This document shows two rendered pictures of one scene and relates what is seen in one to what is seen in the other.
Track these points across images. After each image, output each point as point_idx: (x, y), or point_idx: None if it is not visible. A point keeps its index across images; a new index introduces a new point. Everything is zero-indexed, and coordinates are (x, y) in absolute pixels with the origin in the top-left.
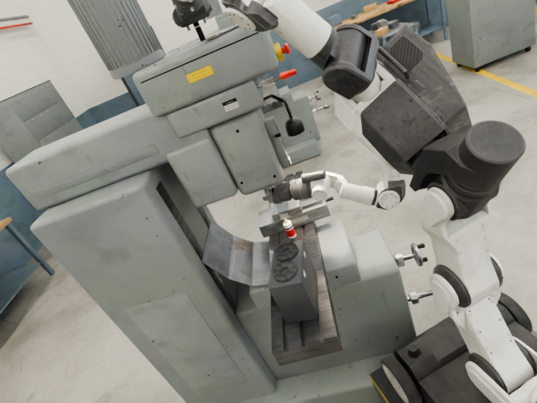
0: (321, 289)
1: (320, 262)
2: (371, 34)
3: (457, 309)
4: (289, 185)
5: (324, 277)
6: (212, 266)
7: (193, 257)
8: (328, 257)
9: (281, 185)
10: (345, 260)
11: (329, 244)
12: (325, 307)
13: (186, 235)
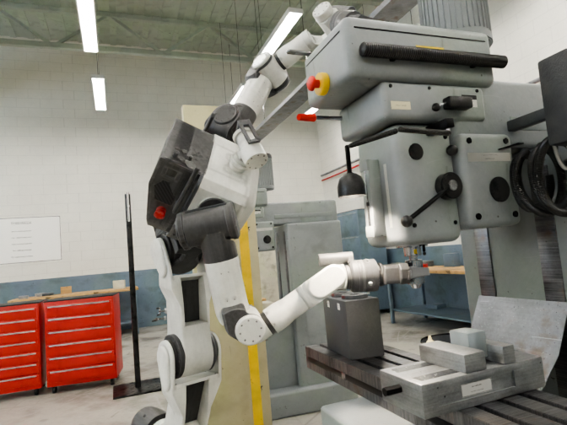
0: (337, 356)
1: (353, 366)
2: (207, 119)
3: (204, 372)
4: (378, 264)
5: (341, 363)
6: (477, 310)
7: (471, 278)
8: (367, 405)
9: (393, 264)
10: (336, 405)
11: (378, 416)
12: (324, 351)
13: (476, 253)
